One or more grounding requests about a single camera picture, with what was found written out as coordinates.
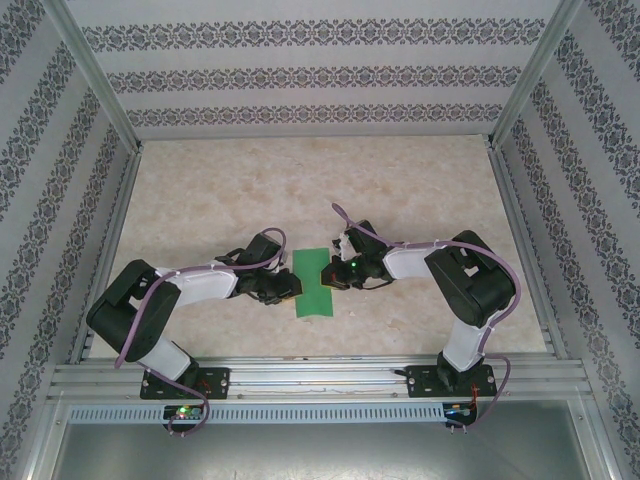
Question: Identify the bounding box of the aluminium side rail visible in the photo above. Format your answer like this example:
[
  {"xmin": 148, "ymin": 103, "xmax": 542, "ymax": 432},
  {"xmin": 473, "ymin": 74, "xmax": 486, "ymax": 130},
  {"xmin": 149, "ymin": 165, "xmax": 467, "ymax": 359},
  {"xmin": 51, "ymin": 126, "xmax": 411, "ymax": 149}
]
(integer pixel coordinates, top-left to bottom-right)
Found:
[
  {"xmin": 67, "ymin": 147, "xmax": 146, "ymax": 364},
  {"xmin": 487, "ymin": 144, "xmax": 569, "ymax": 361}
]

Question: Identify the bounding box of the green paper sheet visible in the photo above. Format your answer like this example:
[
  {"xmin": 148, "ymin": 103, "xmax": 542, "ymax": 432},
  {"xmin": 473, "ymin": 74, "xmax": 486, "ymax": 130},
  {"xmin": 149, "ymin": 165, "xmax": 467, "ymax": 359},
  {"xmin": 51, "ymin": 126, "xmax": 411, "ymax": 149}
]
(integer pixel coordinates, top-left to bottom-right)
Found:
[{"xmin": 292, "ymin": 247, "xmax": 335, "ymax": 320}]

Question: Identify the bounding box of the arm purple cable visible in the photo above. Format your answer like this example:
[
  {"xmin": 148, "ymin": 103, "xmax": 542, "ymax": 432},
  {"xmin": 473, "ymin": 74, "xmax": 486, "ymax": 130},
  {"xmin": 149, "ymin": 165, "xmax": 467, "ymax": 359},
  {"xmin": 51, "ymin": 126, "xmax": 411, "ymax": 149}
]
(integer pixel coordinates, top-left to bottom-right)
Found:
[
  {"xmin": 114, "ymin": 227, "xmax": 289, "ymax": 439},
  {"xmin": 331, "ymin": 202, "xmax": 522, "ymax": 436}
]

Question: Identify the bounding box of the long aluminium mounting rail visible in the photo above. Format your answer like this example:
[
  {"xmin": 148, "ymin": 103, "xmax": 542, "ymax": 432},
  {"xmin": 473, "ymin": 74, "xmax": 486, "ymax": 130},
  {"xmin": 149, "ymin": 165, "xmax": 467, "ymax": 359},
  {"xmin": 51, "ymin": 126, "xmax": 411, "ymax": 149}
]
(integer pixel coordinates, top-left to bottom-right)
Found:
[{"xmin": 49, "ymin": 353, "xmax": 586, "ymax": 401}]

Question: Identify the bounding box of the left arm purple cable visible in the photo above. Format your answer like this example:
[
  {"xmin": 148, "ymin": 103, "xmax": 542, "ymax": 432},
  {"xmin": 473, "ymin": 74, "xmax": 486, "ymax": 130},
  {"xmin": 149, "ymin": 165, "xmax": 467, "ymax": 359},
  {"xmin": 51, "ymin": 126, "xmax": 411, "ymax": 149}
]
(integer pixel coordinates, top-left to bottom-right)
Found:
[{"xmin": 114, "ymin": 227, "xmax": 289, "ymax": 439}]

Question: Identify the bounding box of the grey slotted cable duct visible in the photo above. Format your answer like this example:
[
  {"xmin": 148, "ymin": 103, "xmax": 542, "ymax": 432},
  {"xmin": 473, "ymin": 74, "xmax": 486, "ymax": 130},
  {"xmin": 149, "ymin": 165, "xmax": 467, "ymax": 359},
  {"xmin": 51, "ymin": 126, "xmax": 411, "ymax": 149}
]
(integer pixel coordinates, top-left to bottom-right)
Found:
[{"xmin": 67, "ymin": 402, "xmax": 446, "ymax": 424}]

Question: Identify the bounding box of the grey metal panel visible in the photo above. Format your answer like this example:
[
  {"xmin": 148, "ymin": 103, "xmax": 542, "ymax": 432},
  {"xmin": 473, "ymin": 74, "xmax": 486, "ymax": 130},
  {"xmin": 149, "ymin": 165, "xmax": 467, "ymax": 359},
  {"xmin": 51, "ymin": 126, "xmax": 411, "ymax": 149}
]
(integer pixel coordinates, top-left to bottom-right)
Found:
[{"xmin": 29, "ymin": 422, "xmax": 614, "ymax": 480}]

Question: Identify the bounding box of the aluminium frame post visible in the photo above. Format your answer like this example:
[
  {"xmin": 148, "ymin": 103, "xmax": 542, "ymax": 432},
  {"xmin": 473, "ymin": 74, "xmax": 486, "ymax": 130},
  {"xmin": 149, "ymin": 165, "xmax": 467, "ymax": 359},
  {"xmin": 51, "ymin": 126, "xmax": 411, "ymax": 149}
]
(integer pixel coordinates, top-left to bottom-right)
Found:
[
  {"xmin": 42, "ymin": 0, "xmax": 144, "ymax": 151},
  {"xmin": 487, "ymin": 0, "xmax": 589, "ymax": 151}
]

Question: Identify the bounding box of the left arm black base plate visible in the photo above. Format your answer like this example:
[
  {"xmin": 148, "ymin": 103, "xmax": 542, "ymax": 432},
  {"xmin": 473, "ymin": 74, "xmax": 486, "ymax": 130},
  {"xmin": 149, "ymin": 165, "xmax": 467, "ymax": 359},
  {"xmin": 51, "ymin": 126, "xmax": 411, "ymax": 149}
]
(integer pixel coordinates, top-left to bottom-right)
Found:
[{"xmin": 140, "ymin": 367, "xmax": 231, "ymax": 401}]

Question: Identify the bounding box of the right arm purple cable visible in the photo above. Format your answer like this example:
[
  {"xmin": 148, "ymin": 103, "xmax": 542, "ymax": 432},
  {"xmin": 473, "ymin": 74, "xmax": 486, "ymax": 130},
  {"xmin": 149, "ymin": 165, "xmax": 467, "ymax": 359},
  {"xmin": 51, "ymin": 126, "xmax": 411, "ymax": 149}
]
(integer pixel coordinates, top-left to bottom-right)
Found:
[{"xmin": 331, "ymin": 202, "xmax": 522, "ymax": 436}]

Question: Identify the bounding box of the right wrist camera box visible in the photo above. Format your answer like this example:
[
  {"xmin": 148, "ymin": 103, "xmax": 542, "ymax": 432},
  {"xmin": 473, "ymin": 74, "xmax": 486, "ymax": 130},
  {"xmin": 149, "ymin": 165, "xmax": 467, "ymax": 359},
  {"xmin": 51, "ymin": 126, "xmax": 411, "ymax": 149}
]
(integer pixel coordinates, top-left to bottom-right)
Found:
[{"xmin": 332, "ymin": 229, "xmax": 357, "ymax": 261}]

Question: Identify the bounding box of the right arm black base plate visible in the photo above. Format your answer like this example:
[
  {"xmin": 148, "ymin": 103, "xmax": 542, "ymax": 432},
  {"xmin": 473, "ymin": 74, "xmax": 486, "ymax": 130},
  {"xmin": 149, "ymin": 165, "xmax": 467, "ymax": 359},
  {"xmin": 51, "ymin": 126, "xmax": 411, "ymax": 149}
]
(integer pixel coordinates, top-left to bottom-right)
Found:
[{"xmin": 407, "ymin": 363, "xmax": 499, "ymax": 399}]

